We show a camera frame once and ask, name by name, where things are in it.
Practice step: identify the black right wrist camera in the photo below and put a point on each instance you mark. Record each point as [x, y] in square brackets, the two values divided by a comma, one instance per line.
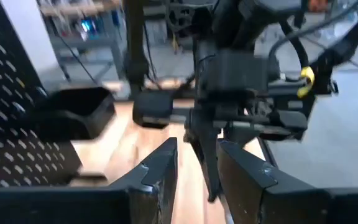
[235, 71]

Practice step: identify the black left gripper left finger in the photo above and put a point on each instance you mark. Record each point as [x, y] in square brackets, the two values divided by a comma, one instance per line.
[154, 186]

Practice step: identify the black upright column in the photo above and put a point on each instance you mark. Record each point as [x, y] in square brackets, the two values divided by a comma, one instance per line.
[135, 46]

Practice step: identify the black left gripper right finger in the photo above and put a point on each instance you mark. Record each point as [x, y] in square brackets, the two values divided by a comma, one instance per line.
[253, 193]

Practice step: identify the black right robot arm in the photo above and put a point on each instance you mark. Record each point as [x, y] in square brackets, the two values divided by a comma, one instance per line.
[253, 18]

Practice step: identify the black metal pegboard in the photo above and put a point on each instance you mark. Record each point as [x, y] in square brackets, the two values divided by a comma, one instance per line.
[5, 93]

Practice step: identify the grey metal shelf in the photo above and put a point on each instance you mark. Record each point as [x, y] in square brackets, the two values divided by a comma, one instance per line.
[82, 40]

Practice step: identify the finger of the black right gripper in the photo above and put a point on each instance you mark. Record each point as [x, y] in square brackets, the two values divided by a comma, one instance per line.
[241, 133]
[208, 155]

